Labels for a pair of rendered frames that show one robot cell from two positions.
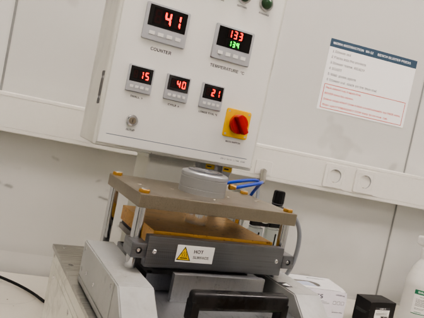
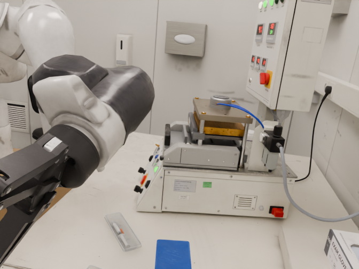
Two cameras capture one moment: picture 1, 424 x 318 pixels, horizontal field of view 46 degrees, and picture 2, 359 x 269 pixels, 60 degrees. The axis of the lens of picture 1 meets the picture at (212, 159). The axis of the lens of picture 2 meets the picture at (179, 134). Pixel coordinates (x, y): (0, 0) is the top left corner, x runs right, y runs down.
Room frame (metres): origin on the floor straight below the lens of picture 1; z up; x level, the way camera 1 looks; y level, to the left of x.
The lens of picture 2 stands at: (1.13, -1.09, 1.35)
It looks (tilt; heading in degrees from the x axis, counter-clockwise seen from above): 18 degrees down; 113
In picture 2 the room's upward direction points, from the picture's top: 5 degrees clockwise
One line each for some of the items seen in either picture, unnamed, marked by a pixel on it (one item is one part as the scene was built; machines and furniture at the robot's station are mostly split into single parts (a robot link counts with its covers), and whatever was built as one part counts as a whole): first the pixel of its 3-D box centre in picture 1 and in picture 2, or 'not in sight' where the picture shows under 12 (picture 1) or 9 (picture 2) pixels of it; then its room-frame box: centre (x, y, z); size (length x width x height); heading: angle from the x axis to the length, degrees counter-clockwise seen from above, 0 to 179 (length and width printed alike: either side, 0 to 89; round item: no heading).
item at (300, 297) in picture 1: (276, 297); (198, 156); (0.82, -0.15, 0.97); 0.26 x 0.05 x 0.07; 26
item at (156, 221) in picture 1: (200, 219); (218, 118); (0.83, 0.00, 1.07); 0.22 x 0.17 x 0.10; 116
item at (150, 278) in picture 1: (186, 266); (215, 139); (0.83, 0.01, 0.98); 0.20 x 0.17 x 0.03; 116
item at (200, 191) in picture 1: (201, 205); (228, 116); (0.87, 0.00, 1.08); 0.31 x 0.24 x 0.13; 116
